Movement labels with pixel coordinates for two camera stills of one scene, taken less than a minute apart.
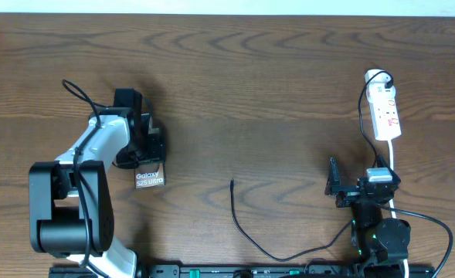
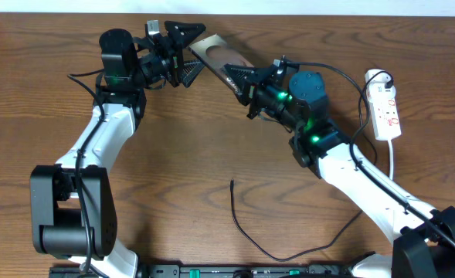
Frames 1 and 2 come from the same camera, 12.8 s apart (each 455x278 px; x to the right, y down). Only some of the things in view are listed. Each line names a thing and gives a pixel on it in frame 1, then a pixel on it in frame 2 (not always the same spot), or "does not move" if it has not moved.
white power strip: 384,110 does not move
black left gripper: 156,154 -> 174,56
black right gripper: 349,194 -> 252,81
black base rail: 252,270 does not move
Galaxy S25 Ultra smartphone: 150,175 -> 215,52
